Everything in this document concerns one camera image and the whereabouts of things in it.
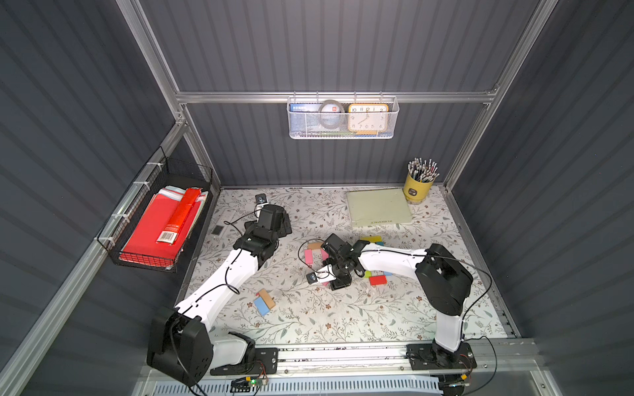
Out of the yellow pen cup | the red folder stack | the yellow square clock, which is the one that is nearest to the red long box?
the red folder stack

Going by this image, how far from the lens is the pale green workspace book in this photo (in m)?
1.07

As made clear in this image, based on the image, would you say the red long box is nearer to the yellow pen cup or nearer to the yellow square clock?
the yellow square clock

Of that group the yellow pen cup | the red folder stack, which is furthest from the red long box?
the yellow pen cup

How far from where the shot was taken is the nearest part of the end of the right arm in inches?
26.5

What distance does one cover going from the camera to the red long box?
2.28ft

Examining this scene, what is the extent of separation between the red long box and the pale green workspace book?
627 millimetres

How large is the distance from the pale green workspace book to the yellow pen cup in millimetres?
44

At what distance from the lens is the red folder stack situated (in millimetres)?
639
